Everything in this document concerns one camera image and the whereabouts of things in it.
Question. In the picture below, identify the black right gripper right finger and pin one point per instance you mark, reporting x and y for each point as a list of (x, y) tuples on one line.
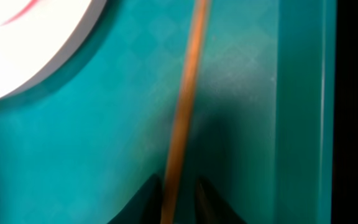
[(210, 207)]

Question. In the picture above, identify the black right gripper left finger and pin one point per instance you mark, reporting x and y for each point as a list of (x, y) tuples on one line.
[(145, 206)]

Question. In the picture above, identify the wooden chopstick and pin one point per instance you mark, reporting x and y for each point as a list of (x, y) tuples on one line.
[(183, 112)]

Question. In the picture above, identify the teal plastic tray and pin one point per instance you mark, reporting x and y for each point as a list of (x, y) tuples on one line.
[(75, 148)]

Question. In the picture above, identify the large pink plate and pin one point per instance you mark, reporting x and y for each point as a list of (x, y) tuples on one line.
[(38, 36)]

